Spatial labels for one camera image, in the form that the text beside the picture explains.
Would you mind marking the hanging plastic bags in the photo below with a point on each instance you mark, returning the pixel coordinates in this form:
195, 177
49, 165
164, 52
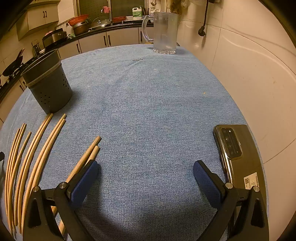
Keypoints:
178, 5

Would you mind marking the long wooden chopstick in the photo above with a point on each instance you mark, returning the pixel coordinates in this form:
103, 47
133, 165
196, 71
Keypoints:
93, 152
91, 146

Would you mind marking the dark smartphone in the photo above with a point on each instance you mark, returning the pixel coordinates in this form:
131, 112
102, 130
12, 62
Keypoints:
240, 162

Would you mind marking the white green-label detergent bottle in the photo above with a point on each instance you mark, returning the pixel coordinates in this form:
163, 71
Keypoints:
137, 13

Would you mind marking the pink cloth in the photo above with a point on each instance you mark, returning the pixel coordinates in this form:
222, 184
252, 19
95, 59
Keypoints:
106, 9

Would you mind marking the row of wooden chopsticks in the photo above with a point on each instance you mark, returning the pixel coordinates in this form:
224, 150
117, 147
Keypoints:
48, 118

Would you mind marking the beige kitchen cabinets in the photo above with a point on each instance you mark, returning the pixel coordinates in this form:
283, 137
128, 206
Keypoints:
92, 44
37, 16

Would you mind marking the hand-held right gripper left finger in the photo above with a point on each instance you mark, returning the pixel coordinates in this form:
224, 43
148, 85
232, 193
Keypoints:
84, 182

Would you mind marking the dark grey perforated utensil holder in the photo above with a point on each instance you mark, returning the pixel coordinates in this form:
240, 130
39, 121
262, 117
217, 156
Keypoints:
50, 88

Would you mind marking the beige lower kitchen cabinets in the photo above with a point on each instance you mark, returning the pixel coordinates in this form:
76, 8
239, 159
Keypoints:
92, 44

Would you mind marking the dark cooking pot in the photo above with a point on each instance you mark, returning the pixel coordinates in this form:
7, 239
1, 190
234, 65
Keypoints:
81, 29

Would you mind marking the black kitchen countertop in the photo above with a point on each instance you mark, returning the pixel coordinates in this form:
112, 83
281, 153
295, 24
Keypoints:
124, 26

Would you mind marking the black wok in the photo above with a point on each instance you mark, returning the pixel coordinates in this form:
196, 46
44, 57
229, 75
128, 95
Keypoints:
12, 66

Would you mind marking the metal kitchen faucet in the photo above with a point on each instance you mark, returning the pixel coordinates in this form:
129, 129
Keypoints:
110, 16

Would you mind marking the white blue-label bottle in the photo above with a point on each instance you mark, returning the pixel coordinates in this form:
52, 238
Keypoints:
156, 10

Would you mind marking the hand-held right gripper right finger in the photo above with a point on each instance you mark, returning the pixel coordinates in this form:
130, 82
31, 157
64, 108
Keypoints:
208, 183

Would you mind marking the beige upper kitchen cabinets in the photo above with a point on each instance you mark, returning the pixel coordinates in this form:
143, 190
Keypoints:
37, 16

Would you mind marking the metal kettle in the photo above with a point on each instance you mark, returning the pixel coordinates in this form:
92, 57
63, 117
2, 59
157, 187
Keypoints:
36, 49

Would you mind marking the blue tablecloth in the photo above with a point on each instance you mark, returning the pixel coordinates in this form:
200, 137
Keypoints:
143, 111

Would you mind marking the silver box appliance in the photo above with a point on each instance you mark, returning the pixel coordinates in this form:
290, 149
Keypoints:
54, 38

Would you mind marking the red plastic basin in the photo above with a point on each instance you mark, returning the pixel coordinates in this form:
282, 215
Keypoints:
78, 19

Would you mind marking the kitchen window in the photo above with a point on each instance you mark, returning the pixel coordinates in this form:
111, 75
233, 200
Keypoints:
124, 5

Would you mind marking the small red basin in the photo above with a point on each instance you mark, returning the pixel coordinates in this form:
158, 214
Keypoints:
119, 19

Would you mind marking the clear glass mug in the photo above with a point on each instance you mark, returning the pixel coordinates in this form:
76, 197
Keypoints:
165, 34

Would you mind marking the glass pot lid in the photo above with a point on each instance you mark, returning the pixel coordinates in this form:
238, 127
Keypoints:
100, 22

